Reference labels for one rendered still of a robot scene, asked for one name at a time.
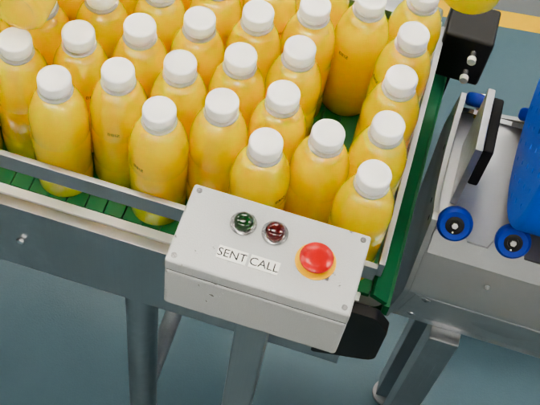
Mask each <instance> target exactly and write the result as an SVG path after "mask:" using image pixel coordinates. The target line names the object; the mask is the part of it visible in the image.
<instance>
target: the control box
mask: <svg viewBox="0 0 540 405"><path fill-rule="evenodd" d="M243 211H245V212H247V213H249V214H251V215H252V217H253V219H254V226H253V228H252V229H251V230H250V231H239V230H237V229H236V228H235V226H234V223H233V221H234V217H235V216H236V215H237V214H238V213H240V212H243ZM273 221H277V222H280V223H282V224H283V225H284V227H285V236H284V238H283V239H282V240H280V241H271V240H270V239H268V238H267V236H266V235H265V228H266V226H267V225H268V224H269V223H270V222H273ZM370 241H371V238H370V237H369V236H367V235H362V234H359V233H356V232H353V231H349V230H346V229H343V228H340V227H335V226H333V225H329V224H327V223H322V222H319V221H317V220H314V219H309V218H306V217H303V216H300V215H295V214H293V213H290V212H287V211H282V210H280V209H276V208H274V207H269V206H266V205H264V204H260V203H257V202H253V201H250V200H247V199H245V198H240V197H237V196H234V195H231V194H226V193H223V192H221V191H218V190H213V189H211V188H207V187H205V186H200V185H194V188H193V190H192V192H191V194H190V197H189V200H188V202H187V204H186V208H185V210H184V212H183V214H182V217H181V220H180V222H179V225H178V228H177V230H176V232H175V234H174V237H173V240H172V242H171V245H170V248H169V250H168V252H167V254H166V258H165V292H164V299H165V301H166V302H169V303H172V304H175V305H180V306H182V307H185V308H188V309H193V310H195V311H198V312H200V313H205V314H208V315H211V316H213V317H218V318H221V319H223V320H226V321H231V322H234V323H236V324H240V325H244V326H247V327H249V328H253V329H257V330H259V331H263V332H265V333H270V334H272V335H276V336H278V337H281V338H285V339H288V340H291V341H294V342H299V343H301V344H304V345H307V346H312V347H314V348H317V349H319V350H324V351H327V352H330V353H335V352H336V350H337V348H338V345H339V342H340V341H341V338H342V335H343V333H344V330H345V328H346V325H347V322H348V320H349V318H350V314H351V311H352V308H353V305H354V299H355V297H356V293H357V290H358V285H359V281H360V279H361V275H362V270H363V267H364V263H365V261H366V255H367V252H368V249H369V246H370ZM312 242H318V243H323V244H325V245H326V246H328V247H329V248H330V249H331V251H332V252H333V257H334V261H333V265H332V267H331V269H330V270H328V271H327V272H324V273H319V274H316V273H311V272H309V271H307V270H306V269H305V268H304V267H303V266H302V265H301V262H300V253H301V249H302V248H303V247H304V246H305V245H306V244H308V243H312ZM219 248H220V251H221V252H222V255H218V254H217V253H219V254H221V252H220V251H219ZM222 248H223V249H222ZM225 249H228V250H230V251H228V250H226V252H227V253H229V254H227V253H225V256H228V258H227V257H225V256H223V254H224V252H225ZM231 251H233V252H234V254H235V257H236V258H237V255H238V253H239V256H238V259H237V260H236V259H235V257H234V255H233V253H232V254H231ZM240 253H241V254H244V255H247V256H244V258H243V255H240ZM230 254H231V258H229V257H230ZM242 258H243V262H241V260H242ZM251 258H257V259H258V260H257V259H253V260H252V264H254V265H256V266H254V265H252V264H251V263H250V260H251ZM263 260H264V265H265V269H264V266H262V265H260V266H259V267H257V266H258V265H259V264H260V263H261V262H262V261H263ZM268 262H270V264H269V266H268ZM275 264H276V266H275V269H274V271H276V272H273V271H272V270H273V268H274V265H275ZM267 266H268V269H271V271H270V270H267Z"/></svg>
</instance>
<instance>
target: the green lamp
mask: <svg viewBox="0 0 540 405"><path fill-rule="evenodd" d="M233 223H234V226H235V228H236V229H237V230H239V231H250V230H251V229H252V228H253V226H254V219H253V217H252V215H251V214H249V213H247V212H245V211H243V212H240V213H238V214H237V215H236V216H235V217H234V221H233Z"/></svg>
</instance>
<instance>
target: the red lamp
mask: <svg viewBox="0 0 540 405"><path fill-rule="evenodd" d="M265 235H266V236H267V238H268V239H270V240H271V241H280V240H282V239H283V238H284V236H285V227H284V225H283V224H282V223H280V222H277V221H273V222H270V223H269V224H268V225H267V226H266V228H265Z"/></svg>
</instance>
